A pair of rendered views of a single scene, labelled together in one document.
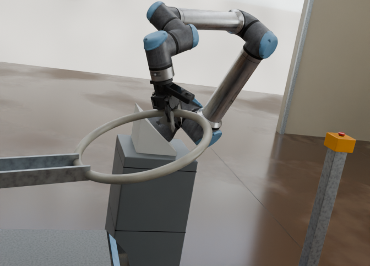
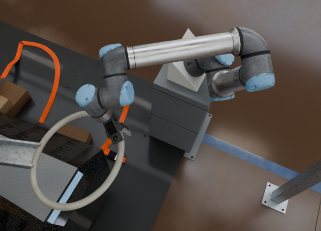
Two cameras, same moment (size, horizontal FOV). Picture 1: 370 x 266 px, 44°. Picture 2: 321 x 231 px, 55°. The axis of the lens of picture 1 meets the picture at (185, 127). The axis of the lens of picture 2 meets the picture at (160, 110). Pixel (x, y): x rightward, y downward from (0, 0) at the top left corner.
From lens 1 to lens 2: 1.68 m
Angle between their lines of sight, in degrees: 53
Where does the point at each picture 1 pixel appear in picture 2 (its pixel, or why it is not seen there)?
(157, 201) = (177, 112)
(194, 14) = (152, 58)
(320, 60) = not seen: outside the picture
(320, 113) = not seen: outside the picture
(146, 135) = (173, 72)
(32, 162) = (10, 142)
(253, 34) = (245, 68)
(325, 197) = (313, 175)
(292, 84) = not seen: outside the picture
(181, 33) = (107, 98)
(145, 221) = (169, 117)
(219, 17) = (196, 52)
